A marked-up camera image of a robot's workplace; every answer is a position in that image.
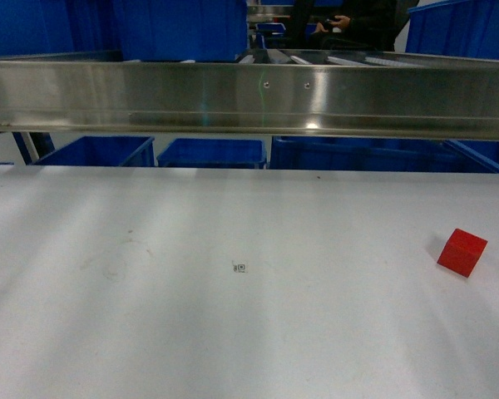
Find red magnetic cube block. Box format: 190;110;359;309
437;229;488;278

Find small printed marker sticker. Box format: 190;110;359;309
232;261;248;273

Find blue bin below middle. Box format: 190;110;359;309
156;138;267;170

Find blue bin below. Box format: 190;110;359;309
156;138;267;170
32;135;156;167

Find large blue bin below right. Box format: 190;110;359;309
269;136;499;174

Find blue bin below left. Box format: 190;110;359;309
32;135;156;167

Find small blue bin background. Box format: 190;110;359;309
254;22;286;49

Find large blue bin top left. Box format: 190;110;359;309
0;1;248;62

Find person in dark clothes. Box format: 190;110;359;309
284;0;418;52

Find blue bin top right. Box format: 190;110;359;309
406;1;499;60

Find stainless steel shelf rail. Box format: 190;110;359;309
0;50;499;141

